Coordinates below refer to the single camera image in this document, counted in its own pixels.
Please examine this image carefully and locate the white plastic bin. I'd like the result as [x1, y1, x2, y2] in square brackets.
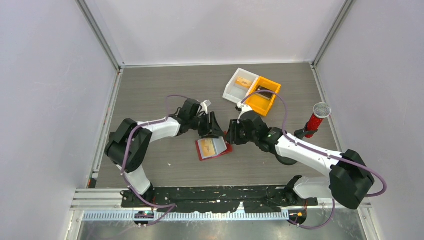
[222, 68, 259, 104]

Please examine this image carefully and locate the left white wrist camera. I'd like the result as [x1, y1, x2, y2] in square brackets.
[198, 100, 212, 115]

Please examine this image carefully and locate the black card in orange bin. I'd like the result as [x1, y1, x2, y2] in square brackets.
[255, 86, 274, 101]

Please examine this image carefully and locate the red card holder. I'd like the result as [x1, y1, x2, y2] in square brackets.
[195, 136, 233, 161]

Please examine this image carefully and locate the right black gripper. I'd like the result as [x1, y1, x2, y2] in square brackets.
[223, 119, 258, 146]

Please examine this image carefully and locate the red microphone on black stand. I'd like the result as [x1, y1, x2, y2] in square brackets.
[294, 102, 331, 140]

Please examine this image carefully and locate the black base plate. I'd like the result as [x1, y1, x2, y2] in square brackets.
[120, 185, 319, 215]

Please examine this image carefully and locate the orange plastic bin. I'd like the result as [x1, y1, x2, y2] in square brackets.
[244, 76, 282, 117]

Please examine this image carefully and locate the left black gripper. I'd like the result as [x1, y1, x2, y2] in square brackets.
[189, 111, 225, 139]

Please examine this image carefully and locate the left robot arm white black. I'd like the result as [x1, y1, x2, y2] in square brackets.
[104, 98, 225, 207]

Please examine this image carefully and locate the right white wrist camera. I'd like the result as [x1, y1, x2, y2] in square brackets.
[235, 102, 253, 119]

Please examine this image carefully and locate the orange credit card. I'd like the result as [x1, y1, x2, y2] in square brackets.
[197, 138, 218, 159]

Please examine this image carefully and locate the orange card in white bin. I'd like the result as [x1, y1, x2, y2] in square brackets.
[235, 77, 253, 89]

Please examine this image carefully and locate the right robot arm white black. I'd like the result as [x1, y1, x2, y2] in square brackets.
[225, 110, 375, 210]

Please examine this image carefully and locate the aluminium front rail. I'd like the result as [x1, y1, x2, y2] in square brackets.
[71, 184, 366, 223]

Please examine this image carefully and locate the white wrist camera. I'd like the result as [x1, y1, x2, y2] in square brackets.
[235, 102, 253, 119]
[198, 100, 212, 115]

